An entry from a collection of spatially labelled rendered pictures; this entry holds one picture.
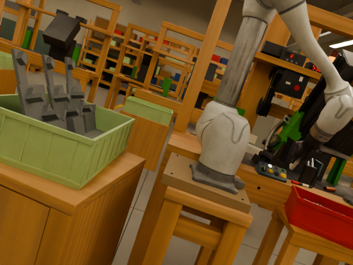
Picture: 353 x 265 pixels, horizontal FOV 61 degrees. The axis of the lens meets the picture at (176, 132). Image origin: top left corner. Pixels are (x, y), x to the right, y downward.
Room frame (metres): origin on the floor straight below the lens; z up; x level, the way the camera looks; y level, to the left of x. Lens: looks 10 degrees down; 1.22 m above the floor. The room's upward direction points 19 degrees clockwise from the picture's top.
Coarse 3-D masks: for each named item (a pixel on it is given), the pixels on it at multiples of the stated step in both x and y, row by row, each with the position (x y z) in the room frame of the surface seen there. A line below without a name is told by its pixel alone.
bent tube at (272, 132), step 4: (284, 116) 1.81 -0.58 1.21; (284, 120) 1.79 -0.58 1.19; (288, 120) 1.81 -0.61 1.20; (280, 124) 1.83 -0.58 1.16; (284, 124) 1.82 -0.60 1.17; (288, 124) 1.78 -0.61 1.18; (276, 128) 1.85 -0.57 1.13; (272, 132) 1.86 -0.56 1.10; (268, 136) 1.85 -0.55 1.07; (272, 136) 1.85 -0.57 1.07; (268, 140) 1.82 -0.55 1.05; (264, 148) 1.77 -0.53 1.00
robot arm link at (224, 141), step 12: (216, 120) 1.14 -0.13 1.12; (228, 120) 1.11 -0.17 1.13; (240, 120) 1.11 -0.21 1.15; (204, 132) 1.21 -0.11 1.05; (216, 132) 1.10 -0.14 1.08; (228, 132) 1.09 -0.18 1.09; (240, 132) 1.09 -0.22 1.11; (204, 144) 1.14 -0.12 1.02; (216, 144) 1.09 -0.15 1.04; (228, 144) 1.08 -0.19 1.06; (240, 144) 1.09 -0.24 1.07; (204, 156) 1.11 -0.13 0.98; (216, 156) 1.08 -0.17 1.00; (228, 156) 1.08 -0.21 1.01; (240, 156) 1.10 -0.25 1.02; (216, 168) 1.08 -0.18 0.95; (228, 168) 1.09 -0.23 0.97
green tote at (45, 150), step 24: (0, 96) 1.03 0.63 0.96; (0, 120) 0.89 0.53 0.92; (24, 120) 0.88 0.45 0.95; (96, 120) 1.49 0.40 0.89; (120, 120) 1.48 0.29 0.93; (0, 144) 0.89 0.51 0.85; (24, 144) 0.88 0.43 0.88; (48, 144) 0.89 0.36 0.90; (72, 144) 0.88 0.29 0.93; (96, 144) 0.93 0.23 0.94; (120, 144) 1.33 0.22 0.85; (24, 168) 0.89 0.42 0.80; (48, 168) 0.88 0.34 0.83; (72, 168) 0.88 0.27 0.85; (96, 168) 1.01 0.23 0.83
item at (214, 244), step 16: (160, 208) 1.25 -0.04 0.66; (176, 208) 1.01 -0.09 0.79; (192, 208) 1.26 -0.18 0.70; (160, 224) 1.01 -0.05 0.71; (176, 224) 1.02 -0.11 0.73; (192, 224) 1.02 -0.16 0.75; (224, 224) 1.04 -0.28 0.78; (160, 240) 1.01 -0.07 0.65; (192, 240) 1.02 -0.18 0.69; (208, 240) 1.02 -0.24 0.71; (224, 240) 1.00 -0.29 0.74; (240, 240) 1.00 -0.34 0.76; (144, 256) 1.01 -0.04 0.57; (160, 256) 1.01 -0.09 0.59; (208, 256) 1.24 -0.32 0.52; (224, 256) 1.00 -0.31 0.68
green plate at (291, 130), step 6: (294, 114) 1.81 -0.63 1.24; (300, 114) 1.73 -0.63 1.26; (294, 120) 1.75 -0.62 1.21; (300, 120) 1.73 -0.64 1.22; (288, 126) 1.77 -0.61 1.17; (294, 126) 1.71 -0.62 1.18; (282, 132) 1.79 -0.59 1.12; (288, 132) 1.71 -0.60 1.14; (294, 132) 1.73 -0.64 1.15; (300, 132) 1.73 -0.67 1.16; (294, 138) 1.73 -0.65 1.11
